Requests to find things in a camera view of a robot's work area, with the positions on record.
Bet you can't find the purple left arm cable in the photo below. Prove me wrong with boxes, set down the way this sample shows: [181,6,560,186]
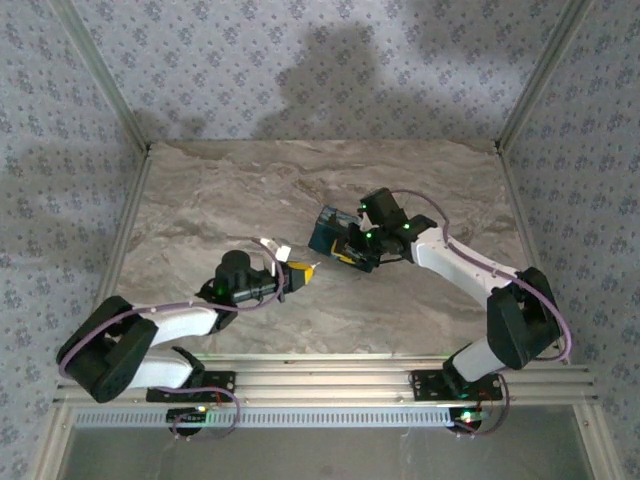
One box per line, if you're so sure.
[57,238,287,379]

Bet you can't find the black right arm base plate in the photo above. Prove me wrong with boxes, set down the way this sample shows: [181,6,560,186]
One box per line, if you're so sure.
[408,368,504,401]

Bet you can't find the grey slotted cable duct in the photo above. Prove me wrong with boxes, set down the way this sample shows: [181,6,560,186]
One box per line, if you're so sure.
[72,407,494,430]

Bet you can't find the circuit board with green light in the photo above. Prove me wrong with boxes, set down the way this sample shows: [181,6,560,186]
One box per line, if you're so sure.
[167,407,210,422]
[449,407,490,427]

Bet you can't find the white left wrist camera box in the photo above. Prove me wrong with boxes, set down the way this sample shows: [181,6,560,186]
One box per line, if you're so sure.
[259,238,293,276]

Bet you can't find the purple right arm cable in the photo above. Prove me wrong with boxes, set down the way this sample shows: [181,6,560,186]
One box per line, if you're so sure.
[389,188,574,364]

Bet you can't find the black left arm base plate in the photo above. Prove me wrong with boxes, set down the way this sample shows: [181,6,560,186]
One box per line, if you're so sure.
[145,370,237,404]

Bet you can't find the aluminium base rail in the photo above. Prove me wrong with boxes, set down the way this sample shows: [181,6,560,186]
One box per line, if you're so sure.
[54,355,599,405]

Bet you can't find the aluminium table side rail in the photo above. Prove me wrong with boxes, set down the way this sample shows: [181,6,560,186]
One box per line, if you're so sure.
[497,148,572,364]
[92,148,154,306]

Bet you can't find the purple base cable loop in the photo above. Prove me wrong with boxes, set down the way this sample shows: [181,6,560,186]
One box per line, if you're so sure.
[454,374,512,439]
[152,384,242,442]

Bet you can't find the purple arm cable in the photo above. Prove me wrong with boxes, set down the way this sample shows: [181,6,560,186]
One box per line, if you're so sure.
[389,188,574,364]
[57,238,287,379]

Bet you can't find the aluminium frame post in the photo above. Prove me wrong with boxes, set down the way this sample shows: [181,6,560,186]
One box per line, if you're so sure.
[49,0,153,154]
[494,0,599,154]

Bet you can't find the blue starry night print box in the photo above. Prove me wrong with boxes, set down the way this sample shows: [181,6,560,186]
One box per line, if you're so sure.
[307,204,382,274]

